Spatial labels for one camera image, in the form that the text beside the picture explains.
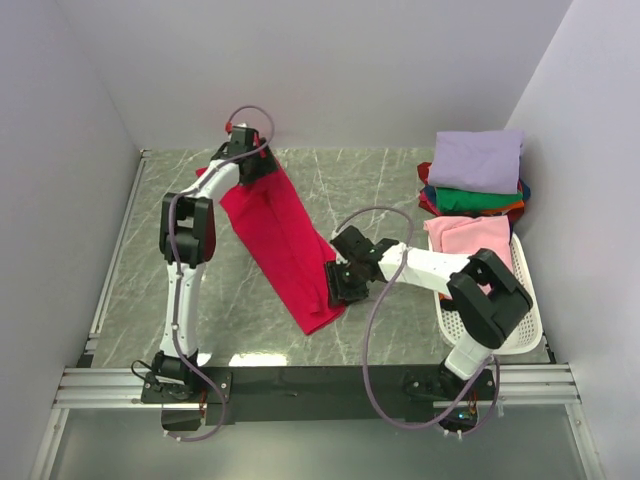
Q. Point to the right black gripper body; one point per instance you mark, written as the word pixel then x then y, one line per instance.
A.
pixel 358 288

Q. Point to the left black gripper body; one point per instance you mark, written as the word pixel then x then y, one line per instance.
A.
pixel 260 166

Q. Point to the crimson red t shirt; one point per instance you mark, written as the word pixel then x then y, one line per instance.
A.
pixel 272 223

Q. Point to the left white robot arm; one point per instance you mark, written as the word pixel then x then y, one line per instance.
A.
pixel 187 241

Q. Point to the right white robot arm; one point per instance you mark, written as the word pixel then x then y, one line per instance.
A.
pixel 489 300

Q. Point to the folded dark red t shirt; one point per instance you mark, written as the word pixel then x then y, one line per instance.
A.
pixel 512 215

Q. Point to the pink t shirt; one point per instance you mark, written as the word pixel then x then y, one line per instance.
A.
pixel 466 235

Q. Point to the folded green t shirt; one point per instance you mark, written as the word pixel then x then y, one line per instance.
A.
pixel 452 200

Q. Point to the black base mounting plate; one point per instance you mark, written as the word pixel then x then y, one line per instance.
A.
pixel 410 393

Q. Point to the folded lavender t shirt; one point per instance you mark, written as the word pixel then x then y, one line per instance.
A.
pixel 481 162

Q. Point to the white perforated laundry basket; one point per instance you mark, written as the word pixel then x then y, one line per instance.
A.
pixel 525 337

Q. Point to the aluminium extrusion rail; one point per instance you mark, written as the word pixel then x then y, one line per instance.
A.
pixel 527 384

